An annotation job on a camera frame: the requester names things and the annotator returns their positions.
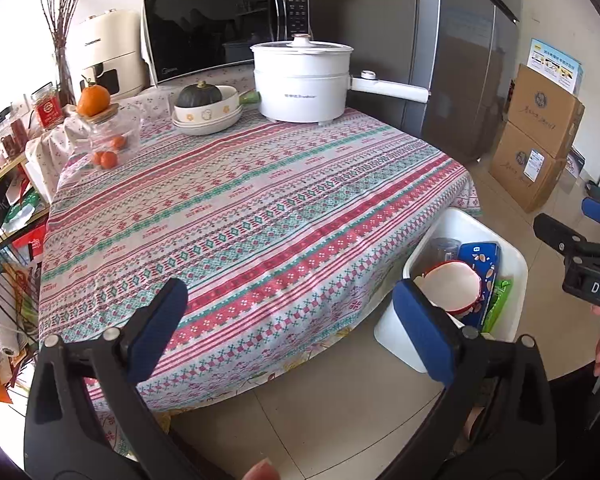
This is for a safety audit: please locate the white bowl with green handle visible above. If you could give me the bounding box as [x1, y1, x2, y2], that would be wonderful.
[174, 85, 260, 122]

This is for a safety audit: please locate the dark green pumpkin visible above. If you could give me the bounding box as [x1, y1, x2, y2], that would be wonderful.
[175, 81, 223, 109]

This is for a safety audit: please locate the striped patterned tablecloth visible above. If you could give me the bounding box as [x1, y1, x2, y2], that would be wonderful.
[37, 105, 482, 416]

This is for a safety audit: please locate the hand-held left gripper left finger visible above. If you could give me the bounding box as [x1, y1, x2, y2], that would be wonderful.
[24, 277, 221, 480]

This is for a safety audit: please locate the cardboard box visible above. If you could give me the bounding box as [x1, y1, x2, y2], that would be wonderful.
[489, 122, 568, 213]
[502, 64, 586, 160]

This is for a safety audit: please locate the red label jar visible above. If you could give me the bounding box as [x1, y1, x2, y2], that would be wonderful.
[31, 83, 65, 131]

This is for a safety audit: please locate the black microwave oven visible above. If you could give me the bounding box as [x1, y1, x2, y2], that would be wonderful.
[141, 0, 312, 88]

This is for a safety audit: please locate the small dark box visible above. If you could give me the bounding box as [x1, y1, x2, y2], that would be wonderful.
[565, 147, 586, 178]

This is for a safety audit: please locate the white ceramic bowl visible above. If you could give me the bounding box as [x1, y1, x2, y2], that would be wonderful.
[172, 110, 243, 131]
[174, 119, 241, 136]

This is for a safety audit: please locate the blue and white box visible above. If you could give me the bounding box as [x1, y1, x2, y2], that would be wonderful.
[526, 37, 584, 96]

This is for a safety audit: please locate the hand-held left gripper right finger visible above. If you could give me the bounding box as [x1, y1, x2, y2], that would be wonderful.
[380, 278, 581, 480]

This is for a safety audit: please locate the glass vase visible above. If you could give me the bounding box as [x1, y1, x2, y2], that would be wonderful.
[55, 52, 77, 107]

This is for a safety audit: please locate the person's dark clothing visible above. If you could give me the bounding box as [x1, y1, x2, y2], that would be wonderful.
[542, 370, 600, 466]

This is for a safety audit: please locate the black wire rack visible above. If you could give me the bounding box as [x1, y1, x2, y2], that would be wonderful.
[0, 230, 46, 406]

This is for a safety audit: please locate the green and white bag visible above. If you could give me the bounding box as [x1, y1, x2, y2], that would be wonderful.
[5, 192, 48, 233]

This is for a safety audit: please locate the white cherry print cloth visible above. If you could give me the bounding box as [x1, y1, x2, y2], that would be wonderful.
[25, 67, 261, 196]

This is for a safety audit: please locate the white plastic bin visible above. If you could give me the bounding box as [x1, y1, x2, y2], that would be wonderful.
[373, 206, 528, 373]

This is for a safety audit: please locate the wooden side shelf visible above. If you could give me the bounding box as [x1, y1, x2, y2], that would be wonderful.
[0, 152, 51, 246]

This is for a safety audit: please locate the blue carton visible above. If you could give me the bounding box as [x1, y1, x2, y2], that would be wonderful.
[456, 241, 502, 328]

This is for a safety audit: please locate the vase of dry twigs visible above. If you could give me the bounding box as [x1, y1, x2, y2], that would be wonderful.
[36, 0, 98, 106]

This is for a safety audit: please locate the grey refrigerator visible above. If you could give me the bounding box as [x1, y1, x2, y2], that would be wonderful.
[307, 0, 522, 163]

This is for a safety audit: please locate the white paper roll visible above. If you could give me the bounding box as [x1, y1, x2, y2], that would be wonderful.
[0, 285, 28, 361]

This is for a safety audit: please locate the person's left hand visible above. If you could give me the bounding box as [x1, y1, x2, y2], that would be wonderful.
[244, 459, 282, 480]

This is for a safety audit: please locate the cream air fryer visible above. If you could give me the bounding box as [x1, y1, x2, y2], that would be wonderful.
[75, 8, 148, 98]

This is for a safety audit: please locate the red and white paper bowl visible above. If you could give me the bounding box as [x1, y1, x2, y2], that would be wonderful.
[421, 261, 485, 317]

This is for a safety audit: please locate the green snack packet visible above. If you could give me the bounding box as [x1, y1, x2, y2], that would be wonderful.
[481, 279, 515, 335]

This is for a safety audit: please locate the glass jar with wooden lid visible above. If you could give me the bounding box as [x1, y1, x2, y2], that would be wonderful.
[65, 102, 143, 168]

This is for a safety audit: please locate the white electric cooking pot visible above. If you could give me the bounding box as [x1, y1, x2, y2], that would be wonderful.
[250, 34, 429, 125]

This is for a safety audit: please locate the clear jar with red contents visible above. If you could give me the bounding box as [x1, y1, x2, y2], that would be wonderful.
[0, 120, 28, 161]

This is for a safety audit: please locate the clear plastic bottle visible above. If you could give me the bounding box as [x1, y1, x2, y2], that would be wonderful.
[426, 236, 462, 273]

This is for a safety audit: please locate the red box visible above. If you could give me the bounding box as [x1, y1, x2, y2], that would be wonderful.
[10, 222, 48, 266]

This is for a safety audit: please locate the large orange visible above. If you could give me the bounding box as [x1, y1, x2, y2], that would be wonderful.
[76, 80, 112, 117]

